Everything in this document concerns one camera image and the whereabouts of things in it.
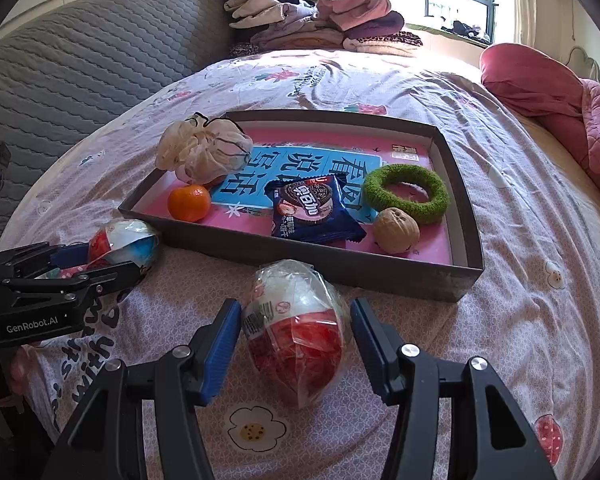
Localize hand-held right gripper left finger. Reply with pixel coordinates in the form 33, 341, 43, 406
42, 298, 244, 480

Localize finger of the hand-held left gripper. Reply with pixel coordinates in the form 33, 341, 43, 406
0, 241, 97, 281
0, 259, 144, 307

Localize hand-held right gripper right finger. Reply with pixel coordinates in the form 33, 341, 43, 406
350, 297, 558, 480

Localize red and blue egg toy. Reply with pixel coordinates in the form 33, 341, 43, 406
87, 219, 161, 269

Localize shallow grey cardboard box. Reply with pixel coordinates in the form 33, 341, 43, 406
117, 109, 485, 303

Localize blue cookie packet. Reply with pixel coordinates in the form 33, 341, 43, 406
265, 174, 368, 245

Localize cream mesh drawstring bag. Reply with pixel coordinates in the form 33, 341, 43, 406
155, 112, 253, 187

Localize green fuzzy ring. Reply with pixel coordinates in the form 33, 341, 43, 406
362, 164, 451, 225

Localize person's left hand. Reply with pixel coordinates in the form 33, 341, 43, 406
9, 346, 42, 388

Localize walnut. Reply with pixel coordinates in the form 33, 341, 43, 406
372, 207, 421, 254

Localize grey quilted headboard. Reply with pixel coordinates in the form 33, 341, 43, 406
0, 0, 236, 241

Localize pink printed bed sheet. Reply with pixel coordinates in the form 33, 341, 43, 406
0, 49, 600, 480

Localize pink quilted blanket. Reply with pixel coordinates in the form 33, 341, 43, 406
480, 43, 600, 206

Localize pile of folded clothes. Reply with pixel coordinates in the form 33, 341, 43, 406
215, 0, 423, 58

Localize dark clothes on windowsill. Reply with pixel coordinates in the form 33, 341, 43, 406
440, 20, 492, 45

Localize cream curtain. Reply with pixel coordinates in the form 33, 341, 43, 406
510, 0, 538, 48

